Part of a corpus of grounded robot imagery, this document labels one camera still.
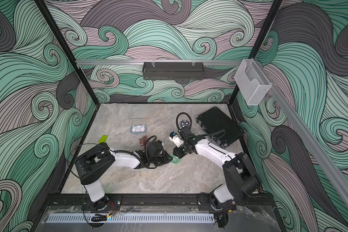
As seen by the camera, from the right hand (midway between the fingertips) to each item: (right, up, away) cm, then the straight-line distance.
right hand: (174, 153), depth 86 cm
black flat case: (+31, +16, +10) cm, 36 cm away
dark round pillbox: (+8, +17, +21) cm, 28 cm away
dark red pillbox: (-21, +6, +10) cm, 24 cm away
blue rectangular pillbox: (-26, +13, +18) cm, 34 cm away
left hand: (0, -3, +1) cm, 4 cm away
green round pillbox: (+1, -5, +3) cm, 6 cm away
